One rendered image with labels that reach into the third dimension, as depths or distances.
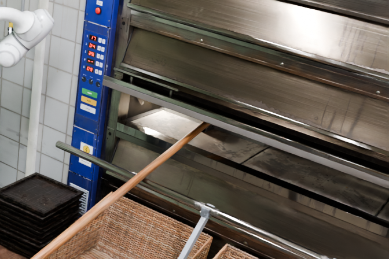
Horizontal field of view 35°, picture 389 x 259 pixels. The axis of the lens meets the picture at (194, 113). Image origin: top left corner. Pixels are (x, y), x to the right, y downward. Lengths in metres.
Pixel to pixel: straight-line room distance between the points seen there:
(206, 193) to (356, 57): 0.88
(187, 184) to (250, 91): 0.54
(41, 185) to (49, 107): 0.39
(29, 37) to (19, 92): 0.66
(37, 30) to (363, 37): 1.27
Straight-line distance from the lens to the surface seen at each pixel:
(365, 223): 2.40
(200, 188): 2.67
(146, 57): 2.66
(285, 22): 2.34
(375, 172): 2.17
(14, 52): 2.61
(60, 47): 2.97
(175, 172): 2.72
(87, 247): 2.94
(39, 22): 2.60
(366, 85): 2.26
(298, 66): 2.33
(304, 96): 2.35
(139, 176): 2.30
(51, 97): 3.07
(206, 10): 2.47
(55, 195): 2.90
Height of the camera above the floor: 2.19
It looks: 19 degrees down
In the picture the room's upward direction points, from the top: 10 degrees clockwise
